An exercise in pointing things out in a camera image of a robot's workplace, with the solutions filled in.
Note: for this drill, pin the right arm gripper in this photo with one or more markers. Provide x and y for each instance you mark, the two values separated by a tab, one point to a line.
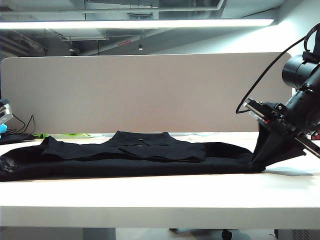
271	117

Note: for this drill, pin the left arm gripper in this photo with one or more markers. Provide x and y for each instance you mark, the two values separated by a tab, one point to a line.
5	112

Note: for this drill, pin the black polo shirt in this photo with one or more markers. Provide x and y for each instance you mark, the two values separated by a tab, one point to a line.
140	162

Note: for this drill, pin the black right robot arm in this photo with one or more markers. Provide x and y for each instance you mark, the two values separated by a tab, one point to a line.
297	72

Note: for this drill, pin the light blue object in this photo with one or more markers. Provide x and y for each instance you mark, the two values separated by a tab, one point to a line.
2	128

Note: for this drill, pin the dark vented computer case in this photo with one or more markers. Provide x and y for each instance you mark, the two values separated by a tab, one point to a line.
292	235

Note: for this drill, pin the black office chair base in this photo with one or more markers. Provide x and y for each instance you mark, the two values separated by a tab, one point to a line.
226	234

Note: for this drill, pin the black ceiling spot lamp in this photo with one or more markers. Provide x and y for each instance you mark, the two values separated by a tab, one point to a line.
140	47
71	47

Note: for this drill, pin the beige desk divider panel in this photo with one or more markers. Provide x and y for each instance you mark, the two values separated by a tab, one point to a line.
150	92

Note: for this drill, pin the red ceiling sign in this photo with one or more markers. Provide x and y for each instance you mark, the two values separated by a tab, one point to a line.
124	43

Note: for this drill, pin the white ceiling pipe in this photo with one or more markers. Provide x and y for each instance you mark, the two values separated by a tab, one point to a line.
150	10

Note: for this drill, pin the long ceiling light strip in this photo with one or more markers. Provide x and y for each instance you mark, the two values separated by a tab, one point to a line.
135	24

